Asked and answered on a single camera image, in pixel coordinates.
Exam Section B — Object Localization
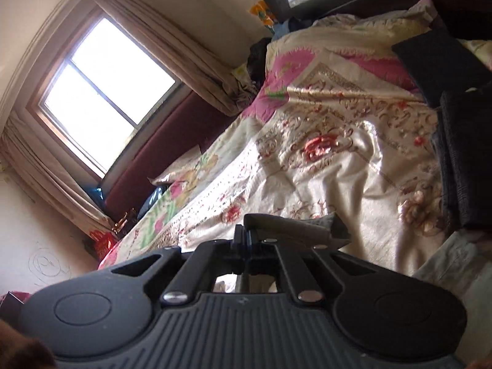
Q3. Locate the pink floral cloth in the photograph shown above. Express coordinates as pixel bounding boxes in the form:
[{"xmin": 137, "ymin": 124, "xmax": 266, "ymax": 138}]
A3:
[{"xmin": 0, "ymin": 291, "xmax": 34, "ymax": 305}]

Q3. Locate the floral satin bedspread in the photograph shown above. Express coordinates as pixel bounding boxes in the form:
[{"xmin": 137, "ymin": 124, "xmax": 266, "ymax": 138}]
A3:
[{"xmin": 98, "ymin": 0, "xmax": 492, "ymax": 277}]

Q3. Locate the yellow flower decoration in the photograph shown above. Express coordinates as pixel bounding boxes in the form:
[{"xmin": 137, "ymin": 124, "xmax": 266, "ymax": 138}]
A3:
[{"xmin": 249, "ymin": 1, "xmax": 278, "ymax": 28}]

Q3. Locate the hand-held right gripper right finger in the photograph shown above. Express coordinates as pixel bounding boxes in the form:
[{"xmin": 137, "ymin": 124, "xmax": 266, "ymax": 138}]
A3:
[{"xmin": 245, "ymin": 228, "xmax": 387, "ymax": 304}]

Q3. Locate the red bag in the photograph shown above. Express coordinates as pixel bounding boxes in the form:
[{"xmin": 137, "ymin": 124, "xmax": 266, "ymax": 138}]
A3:
[{"xmin": 89, "ymin": 230, "xmax": 119, "ymax": 262}]

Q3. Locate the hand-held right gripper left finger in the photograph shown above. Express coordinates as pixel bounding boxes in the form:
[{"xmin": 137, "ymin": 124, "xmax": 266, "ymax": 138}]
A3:
[{"xmin": 109, "ymin": 224, "xmax": 245, "ymax": 305}]

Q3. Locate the blue patterned cloth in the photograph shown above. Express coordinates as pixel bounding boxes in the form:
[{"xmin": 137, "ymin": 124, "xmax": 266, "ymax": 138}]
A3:
[{"xmin": 136, "ymin": 185, "xmax": 169, "ymax": 218}]

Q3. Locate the blue plastic bag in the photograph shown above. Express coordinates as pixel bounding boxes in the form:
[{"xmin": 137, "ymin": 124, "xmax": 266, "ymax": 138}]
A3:
[{"xmin": 82, "ymin": 186, "xmax": 104, "ymax": 205}]

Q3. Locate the window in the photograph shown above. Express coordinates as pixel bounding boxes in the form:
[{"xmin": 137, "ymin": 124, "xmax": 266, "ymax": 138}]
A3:
[{"xmin": 27, "ymin": 6, "xmax": 193, "ymax": 179}]

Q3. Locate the black folded cloth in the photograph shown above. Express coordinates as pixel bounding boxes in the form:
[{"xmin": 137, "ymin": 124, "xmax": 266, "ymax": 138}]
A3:
[{"xmin": 391, "ymin": 28, "xmax": 492, "ymax": 109}]

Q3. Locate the brown gold-trimmed bag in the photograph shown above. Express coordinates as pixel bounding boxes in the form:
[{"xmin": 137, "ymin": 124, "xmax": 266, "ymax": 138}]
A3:
[{"xmin": 113, "ymin": 208, "xmax": 138, "ymax": 235}]

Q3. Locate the maroon padded headboard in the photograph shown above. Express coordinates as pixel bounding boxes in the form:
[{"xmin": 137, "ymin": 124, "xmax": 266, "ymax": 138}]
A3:
[{"xmin": 104, "ymin": 88, "xmax": 247, "ymax": 220}]

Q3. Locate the black textured garment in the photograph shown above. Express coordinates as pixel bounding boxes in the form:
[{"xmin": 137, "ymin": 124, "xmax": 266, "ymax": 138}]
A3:
[{"xmin": 430, "ymin": 84, "xmax": 492, "ymax": 232}]

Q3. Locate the dark clothes pile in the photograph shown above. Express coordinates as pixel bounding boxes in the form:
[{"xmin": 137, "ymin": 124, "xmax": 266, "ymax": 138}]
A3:
[{"xmin": 247, "ymin": 38, "xmax": 273, "ymax": 85}]

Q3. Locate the pale floral cloth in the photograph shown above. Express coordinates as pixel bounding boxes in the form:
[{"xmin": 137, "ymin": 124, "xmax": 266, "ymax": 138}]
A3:
[{"xmin": 231, "ymin": 63, "xmax": 263, "ymax": 104}]

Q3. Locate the floral pillow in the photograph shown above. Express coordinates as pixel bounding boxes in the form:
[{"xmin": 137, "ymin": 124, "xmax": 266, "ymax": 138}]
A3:
[{"xmin": 148, "ymin": 145, "xmax": 220, "ymax": 187}]

